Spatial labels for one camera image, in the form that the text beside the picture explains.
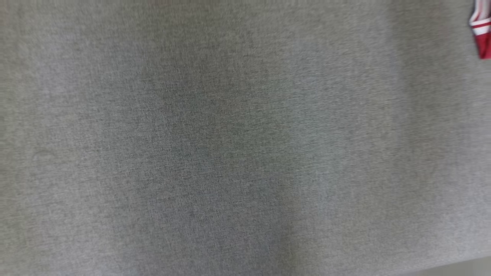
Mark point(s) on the red garment with white stripes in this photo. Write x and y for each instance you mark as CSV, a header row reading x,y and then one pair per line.
x,y
484,42

